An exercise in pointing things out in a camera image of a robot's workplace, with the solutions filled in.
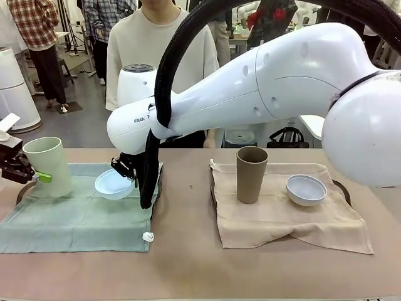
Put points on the person in pale sweatshirt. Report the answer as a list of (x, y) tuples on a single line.
[(138, 40)]

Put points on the bystander in blue plaid shirt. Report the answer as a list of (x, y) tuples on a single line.
[(97, 25)]

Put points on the light blue bowl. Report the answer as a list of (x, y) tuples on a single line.
[(109, 189)]

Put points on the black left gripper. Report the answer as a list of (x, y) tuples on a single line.
[(14, 163)]

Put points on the black bag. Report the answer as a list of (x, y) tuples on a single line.
[(288, 139)]

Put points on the green cloth mat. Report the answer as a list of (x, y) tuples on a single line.
[(78, 225)]

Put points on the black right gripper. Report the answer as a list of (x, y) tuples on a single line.
[(130, 163)]

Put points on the bystander in beige trousers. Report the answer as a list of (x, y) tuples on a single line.
[(222, 44)]

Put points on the bystander in red plaid shirt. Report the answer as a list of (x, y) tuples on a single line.
[(34, 25)]

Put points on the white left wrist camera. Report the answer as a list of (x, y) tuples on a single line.
[(9, 122)]

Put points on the person's left hand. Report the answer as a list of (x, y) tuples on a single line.
[(210, 139)]

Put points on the white bowl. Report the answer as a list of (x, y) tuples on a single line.
[(305, 194)]

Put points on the beige cloth mat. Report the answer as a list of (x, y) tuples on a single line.
[(282, 225)]

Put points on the white air purifier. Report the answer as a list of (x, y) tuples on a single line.
[(15, 94)]

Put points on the pale green cup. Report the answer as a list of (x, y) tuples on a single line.
[(50, 169)]

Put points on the brown cup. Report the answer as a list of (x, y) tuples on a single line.
[(252, 175)]

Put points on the white side table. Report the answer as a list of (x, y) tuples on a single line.
[(313, 125)]

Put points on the dark brown tray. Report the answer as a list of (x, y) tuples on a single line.
[(213, 200), (160, 182)]

